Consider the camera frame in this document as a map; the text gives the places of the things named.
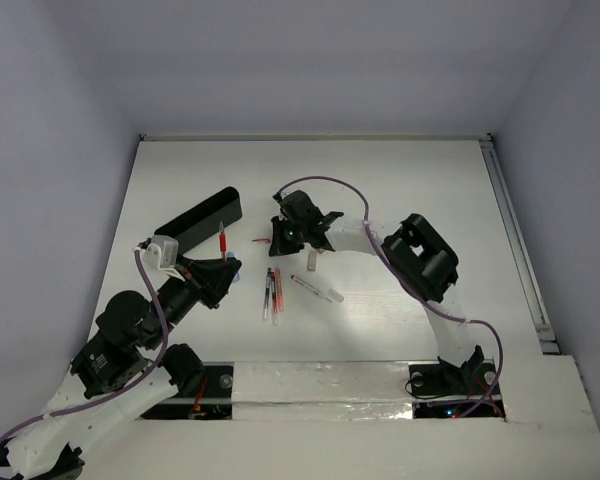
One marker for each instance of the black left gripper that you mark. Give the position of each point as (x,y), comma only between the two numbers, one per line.
(203,282)

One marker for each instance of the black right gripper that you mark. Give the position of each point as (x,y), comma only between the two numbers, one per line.
(279,246)

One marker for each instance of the red gel pen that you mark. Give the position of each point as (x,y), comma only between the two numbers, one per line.
(223,246)

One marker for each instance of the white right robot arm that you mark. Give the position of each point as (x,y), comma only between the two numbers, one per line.
(413,251)

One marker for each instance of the grey eraser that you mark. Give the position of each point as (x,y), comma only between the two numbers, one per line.
(312,261)

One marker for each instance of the blue pen cap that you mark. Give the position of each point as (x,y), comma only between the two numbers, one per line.
(235,265)

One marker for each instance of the red clear pen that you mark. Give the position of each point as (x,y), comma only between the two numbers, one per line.
(278,301)

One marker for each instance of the black gel pen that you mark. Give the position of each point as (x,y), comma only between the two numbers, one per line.
(267,294)

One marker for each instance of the white refill pen red end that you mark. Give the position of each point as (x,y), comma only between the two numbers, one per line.
(314,290)

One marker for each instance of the black pen holder box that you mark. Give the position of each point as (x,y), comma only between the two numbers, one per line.
(201,222)

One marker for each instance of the clear pen cap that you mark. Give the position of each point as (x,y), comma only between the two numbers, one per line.
(335,295)

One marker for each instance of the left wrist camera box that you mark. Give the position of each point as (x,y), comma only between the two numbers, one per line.
(161,254)

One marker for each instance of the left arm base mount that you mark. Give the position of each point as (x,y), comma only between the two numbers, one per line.
(212,400)

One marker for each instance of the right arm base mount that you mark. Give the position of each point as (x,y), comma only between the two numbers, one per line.
(443,391)

